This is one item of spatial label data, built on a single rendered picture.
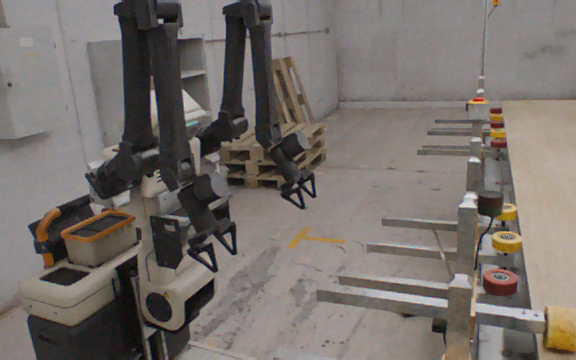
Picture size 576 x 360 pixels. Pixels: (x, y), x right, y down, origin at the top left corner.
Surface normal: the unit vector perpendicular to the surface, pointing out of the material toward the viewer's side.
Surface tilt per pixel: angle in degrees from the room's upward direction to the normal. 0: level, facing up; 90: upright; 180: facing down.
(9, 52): 90
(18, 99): 90
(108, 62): 90
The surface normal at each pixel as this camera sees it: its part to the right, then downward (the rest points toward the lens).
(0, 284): 0.93, 0.05
